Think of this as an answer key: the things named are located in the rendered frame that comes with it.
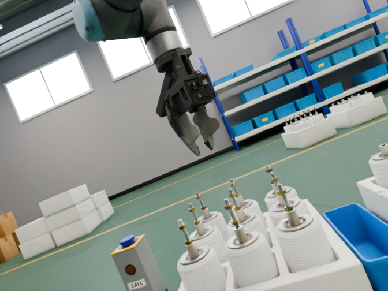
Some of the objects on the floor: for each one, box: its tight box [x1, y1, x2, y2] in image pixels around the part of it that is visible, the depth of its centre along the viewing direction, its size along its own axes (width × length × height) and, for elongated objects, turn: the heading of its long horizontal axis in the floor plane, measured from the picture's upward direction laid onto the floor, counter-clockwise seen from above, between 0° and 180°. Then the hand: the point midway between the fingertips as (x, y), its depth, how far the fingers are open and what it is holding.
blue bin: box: [323, 203, 388, 291], centre depth 67 cm, size 30×11×12 cm, turn 77°
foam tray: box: [326, 96, 388, 129], centre depth 279 cm, size 39×39×18 cm
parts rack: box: [199, 0, 388, 151], centre depth 507 cm, size 64×368×194 cm, turn 174°
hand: (201, 147), depth 56 cm, fingers open, 3 cm apart
